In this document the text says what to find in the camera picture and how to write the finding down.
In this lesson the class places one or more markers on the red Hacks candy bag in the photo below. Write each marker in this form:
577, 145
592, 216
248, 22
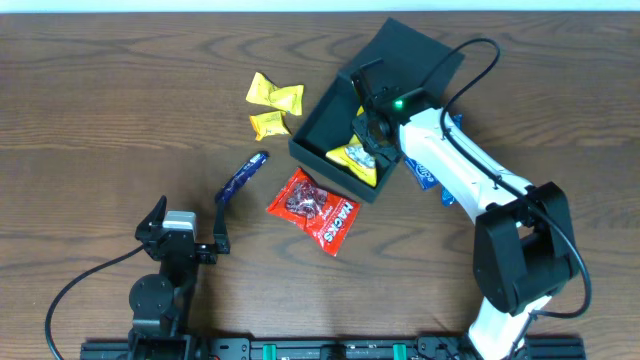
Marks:
325, 216

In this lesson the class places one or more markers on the blue wafer bar packet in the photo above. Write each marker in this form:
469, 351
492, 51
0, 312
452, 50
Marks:
447, 198

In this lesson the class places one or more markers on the black aluminium mounting rail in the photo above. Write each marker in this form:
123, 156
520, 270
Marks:
330, 349

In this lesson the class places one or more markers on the yellow seed snack bag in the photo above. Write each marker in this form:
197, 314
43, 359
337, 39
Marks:
356, 159

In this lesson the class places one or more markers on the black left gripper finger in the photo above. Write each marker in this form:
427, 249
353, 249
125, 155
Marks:
152, 223
220, 233

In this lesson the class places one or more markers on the dark green open box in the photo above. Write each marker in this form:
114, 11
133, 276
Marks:
411, 60

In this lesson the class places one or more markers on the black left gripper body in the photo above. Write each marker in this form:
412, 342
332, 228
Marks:
198, 248

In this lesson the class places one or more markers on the blue Eclipse gum pack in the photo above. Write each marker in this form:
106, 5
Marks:
424, 177

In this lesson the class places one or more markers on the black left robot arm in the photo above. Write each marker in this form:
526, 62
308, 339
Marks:
161, 301

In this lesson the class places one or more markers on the large yellow candy wrapper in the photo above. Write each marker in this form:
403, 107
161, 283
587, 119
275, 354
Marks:
263, 92

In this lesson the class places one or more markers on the small yellow candy wrapper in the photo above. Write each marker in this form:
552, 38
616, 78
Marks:
268, 124

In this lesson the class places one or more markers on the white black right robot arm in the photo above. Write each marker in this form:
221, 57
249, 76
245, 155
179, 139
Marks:
524, 248

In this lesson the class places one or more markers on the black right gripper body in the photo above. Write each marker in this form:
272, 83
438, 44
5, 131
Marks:
387, 154

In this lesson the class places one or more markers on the dark blue snack bar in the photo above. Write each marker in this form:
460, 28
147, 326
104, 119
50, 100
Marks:
241, 176

